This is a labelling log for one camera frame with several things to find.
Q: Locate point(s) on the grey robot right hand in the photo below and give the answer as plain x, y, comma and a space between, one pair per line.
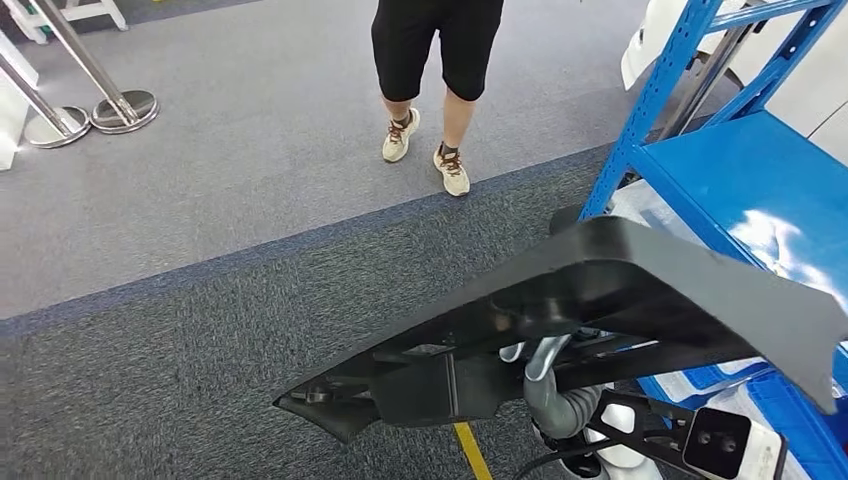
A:
556, 414

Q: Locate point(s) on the black plastic frame part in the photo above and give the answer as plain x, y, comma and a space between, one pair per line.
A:
629, 278

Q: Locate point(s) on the blue metal shelf rack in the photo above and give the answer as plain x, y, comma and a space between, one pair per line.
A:
748, 172

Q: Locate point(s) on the grey metal bar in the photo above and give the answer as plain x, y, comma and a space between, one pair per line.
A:
702, 79

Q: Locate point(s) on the white car body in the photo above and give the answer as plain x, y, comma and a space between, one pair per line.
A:
652, 40

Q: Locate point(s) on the person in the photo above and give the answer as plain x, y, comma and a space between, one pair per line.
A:
411, 46

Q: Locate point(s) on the white display plinth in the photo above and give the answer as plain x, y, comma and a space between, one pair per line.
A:
13, 99

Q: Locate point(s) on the white wrist camera on bracket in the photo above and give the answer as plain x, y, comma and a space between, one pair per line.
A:
722, 444

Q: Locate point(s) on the white frame stand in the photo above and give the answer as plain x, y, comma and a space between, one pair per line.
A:
99, 10

